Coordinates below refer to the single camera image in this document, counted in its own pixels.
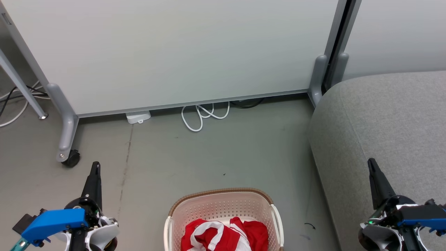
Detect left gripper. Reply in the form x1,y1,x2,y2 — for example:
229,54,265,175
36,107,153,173
52,161,120,251

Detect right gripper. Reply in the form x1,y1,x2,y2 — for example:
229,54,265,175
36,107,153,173
358,158,424,251

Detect red white striped jersey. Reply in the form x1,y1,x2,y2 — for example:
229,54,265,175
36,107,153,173
180,218,252,251

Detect grey fabric sofa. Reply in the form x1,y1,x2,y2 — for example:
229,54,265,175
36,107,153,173
308,71,446,251

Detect black caster wheel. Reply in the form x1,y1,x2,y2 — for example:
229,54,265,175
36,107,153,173
62,150,81,168

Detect long grey partition foot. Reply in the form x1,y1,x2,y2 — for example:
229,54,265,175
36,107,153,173
46,83,80,163

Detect small white power box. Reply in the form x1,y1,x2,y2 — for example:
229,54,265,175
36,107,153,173
126,111,152,125

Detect grey metal table leg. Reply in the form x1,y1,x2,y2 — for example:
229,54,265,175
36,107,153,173
0,49,49,120

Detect short grey partition foot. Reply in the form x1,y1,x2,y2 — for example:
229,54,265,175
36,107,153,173
308,54,329,107
331,52,349,88

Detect beige perforated laundry basket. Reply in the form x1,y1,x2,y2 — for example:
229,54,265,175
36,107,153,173
163,188,285,251

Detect frosted partition panel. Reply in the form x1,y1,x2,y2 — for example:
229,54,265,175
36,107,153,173
343,0,446,81

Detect blue right camera mount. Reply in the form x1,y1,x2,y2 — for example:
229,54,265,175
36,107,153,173
397,218,446,237

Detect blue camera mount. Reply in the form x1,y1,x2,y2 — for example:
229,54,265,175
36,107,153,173
21,208,90,247
397,218,446,237

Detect blue left camera mount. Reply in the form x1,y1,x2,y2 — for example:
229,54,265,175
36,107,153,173
21,208,90,247

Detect white floor cables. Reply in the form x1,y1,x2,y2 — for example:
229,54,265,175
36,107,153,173
0,81,51,128

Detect thin black floor cable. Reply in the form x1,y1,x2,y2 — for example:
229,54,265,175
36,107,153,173
0,86,48,117

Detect looped white cable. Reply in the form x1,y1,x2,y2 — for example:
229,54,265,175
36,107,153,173
181,101,231,132

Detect white partition panel grey frame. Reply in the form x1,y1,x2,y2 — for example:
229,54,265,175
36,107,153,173
0,0,349,117

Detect coiled black cable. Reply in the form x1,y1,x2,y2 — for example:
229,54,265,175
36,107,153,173
230,98,265,109

